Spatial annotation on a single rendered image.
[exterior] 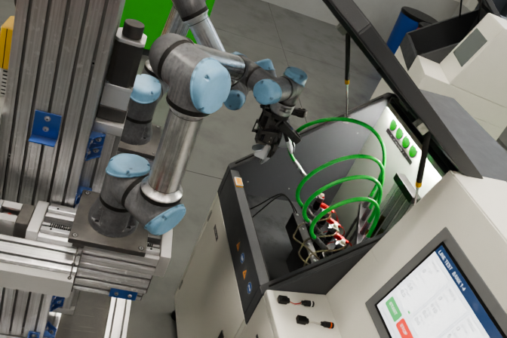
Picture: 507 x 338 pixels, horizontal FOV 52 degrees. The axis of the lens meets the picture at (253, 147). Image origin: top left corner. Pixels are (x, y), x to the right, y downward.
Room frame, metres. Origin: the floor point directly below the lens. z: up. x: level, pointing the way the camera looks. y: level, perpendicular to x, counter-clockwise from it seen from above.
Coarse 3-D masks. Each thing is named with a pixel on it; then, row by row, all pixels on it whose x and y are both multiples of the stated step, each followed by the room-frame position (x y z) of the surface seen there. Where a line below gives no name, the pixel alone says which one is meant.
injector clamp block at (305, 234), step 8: (296, 216) 1.67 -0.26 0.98; (288, 224) 1.67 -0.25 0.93; (296, 224) 1.63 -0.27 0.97; (304, 224) 1.64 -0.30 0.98; (288, 232) 1.64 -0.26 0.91; (304, 232) 1.59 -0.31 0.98; (304, 240) 1.55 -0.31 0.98; (296, 248) 1.56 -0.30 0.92; (304, 248) 1.51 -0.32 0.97; (312, 248) 1.52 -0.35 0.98; (288, 256) 1.57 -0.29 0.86; (296, 256) 1.53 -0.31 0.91; (304, 256) 1.49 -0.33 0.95; (312, 256) 1.48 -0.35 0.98; (320, 256) 1.52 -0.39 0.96; (288, 264) 1.55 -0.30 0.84; (296, 264) 1.51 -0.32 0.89
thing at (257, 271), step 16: (240, 176) 1.82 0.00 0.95; (224, 192) 1.80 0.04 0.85; (240, 192) 1.71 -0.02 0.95; (224, 208) 1.74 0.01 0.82; (240, 208) 1.61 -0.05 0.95; (240, 224) 1.56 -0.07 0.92; (240, 240) 1.51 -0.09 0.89; (256, 240) 1.47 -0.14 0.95; (240, 256) 1.46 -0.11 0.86; (256, 256) 1.39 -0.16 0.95; (240, 272) 1.41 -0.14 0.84; (256, 272) 1.32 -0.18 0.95; (240, 288) 1.36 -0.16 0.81; (256, 288) 1.28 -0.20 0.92
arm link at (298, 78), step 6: (288, 72) 1.51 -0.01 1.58; (294, 72) 1.51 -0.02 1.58; (300, 72) 1.53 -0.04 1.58; (288, 78) 1.57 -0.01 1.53; (294, 78) 1.50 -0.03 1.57; (300, 78) 1.50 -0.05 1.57; (306, 78) 1.52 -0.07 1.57; (294, 84) 1.49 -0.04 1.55; (300, 84) 1.50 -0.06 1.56; (294, 90) 1.49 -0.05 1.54; (300, 90) 1.51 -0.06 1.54; (294, 96) 1.50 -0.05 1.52; (282, 102) 1.50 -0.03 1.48; (288, 102) 1.50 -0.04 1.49; (294, 102) 1.51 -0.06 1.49
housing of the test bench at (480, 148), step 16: (432, 96) 2.12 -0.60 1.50; (448, 112) 2.01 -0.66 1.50; (464, 112) 2.09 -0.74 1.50; (448, 128) 1.84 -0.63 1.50; (464, 128) 1.91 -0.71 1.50; (480, 128) 1.98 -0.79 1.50; (464, 144) 1.75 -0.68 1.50; (480, 144) 1.81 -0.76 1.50; (496, 144) 1.89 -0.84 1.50; (480, 160) 1.67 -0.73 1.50; (496, 160) 1.73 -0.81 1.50; (496, 176) 1.60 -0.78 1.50
